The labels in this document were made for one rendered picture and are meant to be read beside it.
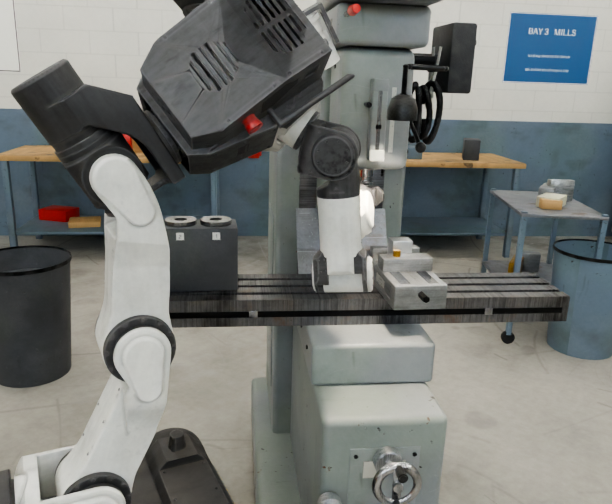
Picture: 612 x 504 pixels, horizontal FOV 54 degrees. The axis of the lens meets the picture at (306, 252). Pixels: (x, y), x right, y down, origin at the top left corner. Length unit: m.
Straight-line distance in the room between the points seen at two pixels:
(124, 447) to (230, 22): 0.87
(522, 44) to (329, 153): 5.45
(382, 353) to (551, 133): 5.26
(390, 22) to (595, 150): 5.50
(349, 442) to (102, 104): 0.96
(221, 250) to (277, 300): 0.21
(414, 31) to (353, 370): 0.89
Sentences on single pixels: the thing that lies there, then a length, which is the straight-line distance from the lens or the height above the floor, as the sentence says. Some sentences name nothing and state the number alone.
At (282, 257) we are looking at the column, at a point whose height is 0.92.
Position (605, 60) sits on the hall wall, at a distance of 6.94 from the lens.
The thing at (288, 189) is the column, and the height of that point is 1.17.
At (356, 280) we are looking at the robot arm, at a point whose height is 1.13.
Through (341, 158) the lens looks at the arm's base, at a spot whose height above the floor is 1.40.
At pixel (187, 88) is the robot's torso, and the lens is 1.09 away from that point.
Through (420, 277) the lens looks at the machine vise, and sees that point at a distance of 1.71.
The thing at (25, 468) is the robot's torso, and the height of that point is 0.74.
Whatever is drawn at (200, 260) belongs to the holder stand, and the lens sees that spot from 1.71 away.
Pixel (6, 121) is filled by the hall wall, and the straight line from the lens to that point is 6.25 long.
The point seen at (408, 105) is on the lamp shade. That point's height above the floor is 1.49.
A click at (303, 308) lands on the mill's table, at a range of 1.69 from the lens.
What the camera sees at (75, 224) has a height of 0.26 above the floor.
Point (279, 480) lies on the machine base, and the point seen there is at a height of 0.20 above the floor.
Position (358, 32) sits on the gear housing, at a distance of 1.59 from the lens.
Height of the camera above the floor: 1.54
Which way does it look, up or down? 16 degrees down
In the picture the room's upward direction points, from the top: 2 degrees clockwise
